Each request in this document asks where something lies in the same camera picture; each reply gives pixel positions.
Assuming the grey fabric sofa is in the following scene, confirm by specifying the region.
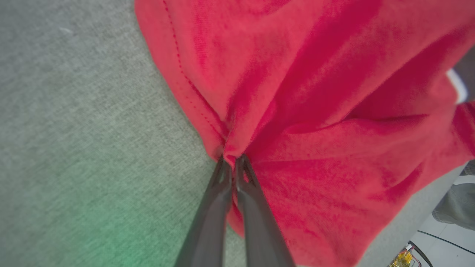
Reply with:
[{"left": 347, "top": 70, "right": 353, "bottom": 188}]
[{"left": 0, "top": 0, "right": 469, "bottom": 267}]

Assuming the thin black floor cable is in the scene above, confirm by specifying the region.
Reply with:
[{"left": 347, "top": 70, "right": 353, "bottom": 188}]
[{"left": 417, "top": 230, "right": 475, "bottom": 256}]

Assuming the grey fabric bundle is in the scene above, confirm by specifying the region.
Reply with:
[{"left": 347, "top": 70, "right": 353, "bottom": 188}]
[{"left": 432, "top": 160, "right": 475, "bottom": 231}]

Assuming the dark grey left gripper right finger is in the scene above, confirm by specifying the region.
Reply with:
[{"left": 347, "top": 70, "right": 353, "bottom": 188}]
[{"left": 235, "top": 155, "right": 296, "bottom": 267}]

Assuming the red basketball jersey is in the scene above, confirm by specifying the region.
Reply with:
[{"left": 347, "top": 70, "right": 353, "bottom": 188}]
[{"left": 134, "top": 0, "right": 475, "bottom": 267}]

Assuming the yellow small item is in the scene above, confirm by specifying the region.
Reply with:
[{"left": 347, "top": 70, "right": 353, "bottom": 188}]
[{"left": 389, "top": 249, "right": 414, "bottom": 267}]

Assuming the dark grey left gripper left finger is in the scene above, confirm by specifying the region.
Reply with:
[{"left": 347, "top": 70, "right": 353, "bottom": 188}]
[{"left": 174, "top": 157, "right": 233, "bottom": 267}]

